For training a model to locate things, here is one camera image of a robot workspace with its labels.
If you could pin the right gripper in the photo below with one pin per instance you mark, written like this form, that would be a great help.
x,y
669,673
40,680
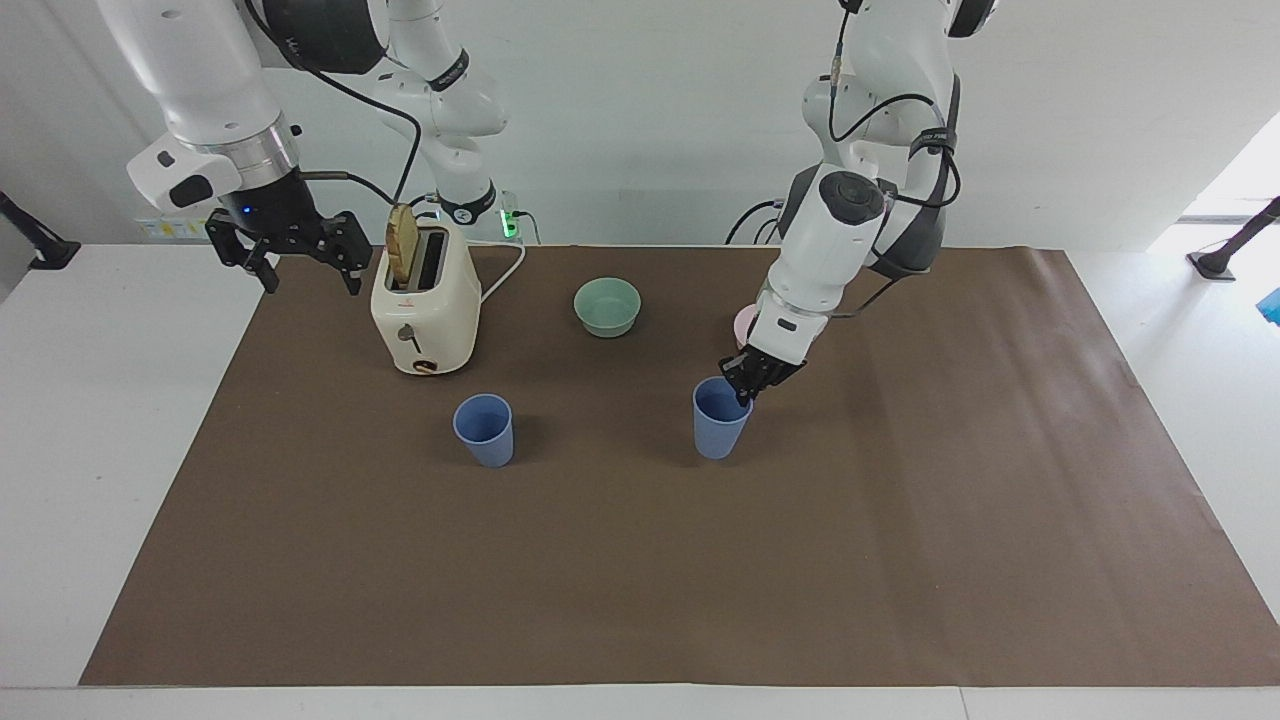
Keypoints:
x,y
270,208

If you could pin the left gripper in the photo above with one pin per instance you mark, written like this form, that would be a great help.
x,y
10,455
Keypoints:
x,y
782,367

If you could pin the blue plastic cup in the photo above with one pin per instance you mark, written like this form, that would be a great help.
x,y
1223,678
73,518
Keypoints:
x,y
485,435
718,425

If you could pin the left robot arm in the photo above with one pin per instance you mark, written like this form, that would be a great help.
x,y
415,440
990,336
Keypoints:
x,y
830,250

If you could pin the pink plate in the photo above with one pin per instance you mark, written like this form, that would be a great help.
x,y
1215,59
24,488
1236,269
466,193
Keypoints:
x,y
742,325

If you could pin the toasted bread slice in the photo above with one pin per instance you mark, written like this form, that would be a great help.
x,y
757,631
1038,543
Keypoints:
x,y
402,245

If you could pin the cream toaster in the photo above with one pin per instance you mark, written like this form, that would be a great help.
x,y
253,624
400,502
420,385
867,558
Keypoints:
x,y
425,320

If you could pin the green bowl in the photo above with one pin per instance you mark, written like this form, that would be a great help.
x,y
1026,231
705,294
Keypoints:
x,y
607,308

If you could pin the black stand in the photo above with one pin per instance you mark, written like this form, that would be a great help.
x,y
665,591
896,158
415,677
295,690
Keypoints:
x,y
1225,255
45,248

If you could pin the blue object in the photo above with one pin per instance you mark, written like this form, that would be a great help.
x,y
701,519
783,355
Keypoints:
x,y
1272,306

